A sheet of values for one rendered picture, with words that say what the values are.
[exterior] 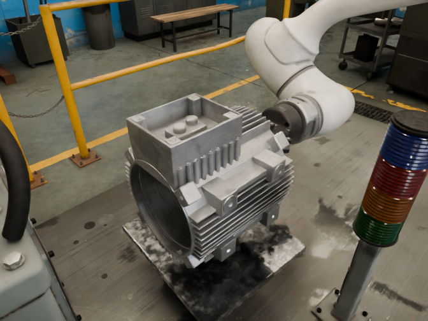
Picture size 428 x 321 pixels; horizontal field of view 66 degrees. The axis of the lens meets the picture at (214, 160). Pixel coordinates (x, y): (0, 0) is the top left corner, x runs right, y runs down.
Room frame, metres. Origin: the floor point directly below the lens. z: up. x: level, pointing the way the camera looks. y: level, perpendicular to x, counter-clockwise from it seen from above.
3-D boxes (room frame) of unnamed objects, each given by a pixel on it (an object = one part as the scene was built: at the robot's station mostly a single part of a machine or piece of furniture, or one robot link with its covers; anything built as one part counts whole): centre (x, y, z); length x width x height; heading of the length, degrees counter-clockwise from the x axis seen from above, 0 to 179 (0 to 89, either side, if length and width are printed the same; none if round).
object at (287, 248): (0.44, 0.01, 0.86); 0.27 x 0.24 x 0.12; 40
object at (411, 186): (0.34, -0.24, 1.14); 0.06 x 0.06 x 0.04
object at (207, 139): (0.39, 0.04, 1.16); 0.12 x 0.11 x 0.07; 132
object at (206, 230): (0.42, 0.01, 1.07); 0.20 x 0.19 x 0.19; 132
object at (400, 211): (0.34, -0.24, 1.10); 0.06 x 0.06 x 0.04
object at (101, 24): (4.82, 1.60, 0.30); 0.39 x 0.39 x 0.60
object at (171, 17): (5.07, 0.23, 0.21); 1.40 x 0.33 x 0.43; 133
